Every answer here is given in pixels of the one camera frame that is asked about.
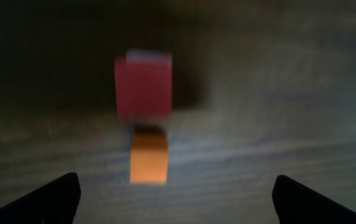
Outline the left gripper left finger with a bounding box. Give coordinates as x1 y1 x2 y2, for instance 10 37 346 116
0 171 82 224

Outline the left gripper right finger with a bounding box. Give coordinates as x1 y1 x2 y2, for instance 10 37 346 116
271 174 356 224

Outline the orange cube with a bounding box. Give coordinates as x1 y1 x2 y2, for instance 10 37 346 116
129 130 169 185

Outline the red cube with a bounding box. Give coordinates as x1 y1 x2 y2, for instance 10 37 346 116
114 57 173 121

